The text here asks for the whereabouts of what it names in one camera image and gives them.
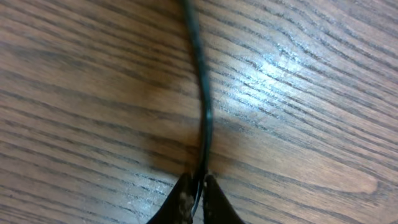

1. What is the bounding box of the black USB-A cable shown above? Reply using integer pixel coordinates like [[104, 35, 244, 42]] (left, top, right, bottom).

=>
[[178, 0, 215, 218]]

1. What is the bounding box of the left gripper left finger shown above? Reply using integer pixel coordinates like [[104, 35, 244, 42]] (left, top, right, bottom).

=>
[[147, 173, 195, 224]]

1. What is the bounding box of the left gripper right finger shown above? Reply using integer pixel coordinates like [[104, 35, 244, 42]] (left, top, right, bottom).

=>
[[203, 175, 244, 224]]

